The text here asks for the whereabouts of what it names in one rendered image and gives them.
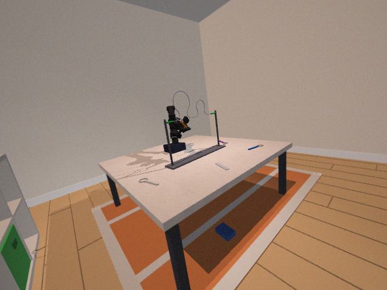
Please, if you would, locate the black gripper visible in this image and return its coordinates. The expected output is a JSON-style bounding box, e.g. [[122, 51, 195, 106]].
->
[[174, 116, 191, 138]]

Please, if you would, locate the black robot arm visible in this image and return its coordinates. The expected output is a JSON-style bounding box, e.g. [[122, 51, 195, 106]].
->
[[166, 106, 180, 144]]

